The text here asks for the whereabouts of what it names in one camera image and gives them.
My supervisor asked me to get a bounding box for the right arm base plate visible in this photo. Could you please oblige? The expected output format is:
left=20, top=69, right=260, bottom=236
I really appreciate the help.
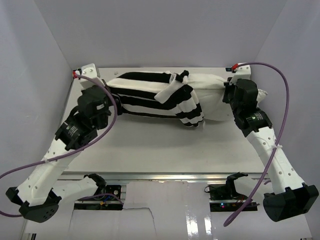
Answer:
left=204, top=184, right=248, bottom=213

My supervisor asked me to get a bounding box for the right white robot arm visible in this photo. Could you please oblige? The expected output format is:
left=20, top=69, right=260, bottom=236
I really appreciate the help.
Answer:
left=222, top=78, right=319, bottom=222

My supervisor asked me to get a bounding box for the black white striped pillowcase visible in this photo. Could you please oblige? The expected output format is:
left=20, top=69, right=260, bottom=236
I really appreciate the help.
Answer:
left=107, top=70, right=204, bottom=127

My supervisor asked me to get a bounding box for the white pillow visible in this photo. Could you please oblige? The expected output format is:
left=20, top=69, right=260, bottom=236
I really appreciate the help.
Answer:
left=186, top=73, right=269, bottom=123

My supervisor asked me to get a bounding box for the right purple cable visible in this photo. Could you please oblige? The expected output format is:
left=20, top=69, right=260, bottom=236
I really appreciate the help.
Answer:
left=222, top=61, right=290, bottom=227

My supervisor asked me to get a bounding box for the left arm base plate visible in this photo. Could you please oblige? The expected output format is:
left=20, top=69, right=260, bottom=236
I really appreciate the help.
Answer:
left=73, top=185, right=126, bottom=211

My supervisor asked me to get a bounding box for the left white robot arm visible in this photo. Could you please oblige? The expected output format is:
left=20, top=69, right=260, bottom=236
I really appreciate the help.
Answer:
left=5, top=85, right=117, bottom=223

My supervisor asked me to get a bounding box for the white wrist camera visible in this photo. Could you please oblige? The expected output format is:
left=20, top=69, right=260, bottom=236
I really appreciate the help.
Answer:
left=73, top=63, right=102, bottom=90
left=227, top=63, right=251, bottom=85

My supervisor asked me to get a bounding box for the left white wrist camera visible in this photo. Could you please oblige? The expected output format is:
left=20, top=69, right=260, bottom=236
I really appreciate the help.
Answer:
left=73, top=63, right=102, bottom=90

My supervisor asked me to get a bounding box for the aluminium table frame rail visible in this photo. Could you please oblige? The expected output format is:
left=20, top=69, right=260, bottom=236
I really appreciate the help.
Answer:
left=44, top=79, right=76, bottom=176

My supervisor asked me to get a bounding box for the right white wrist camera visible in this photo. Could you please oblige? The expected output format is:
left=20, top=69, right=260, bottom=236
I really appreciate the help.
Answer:
left=227, top=63, right=251, bottom=85

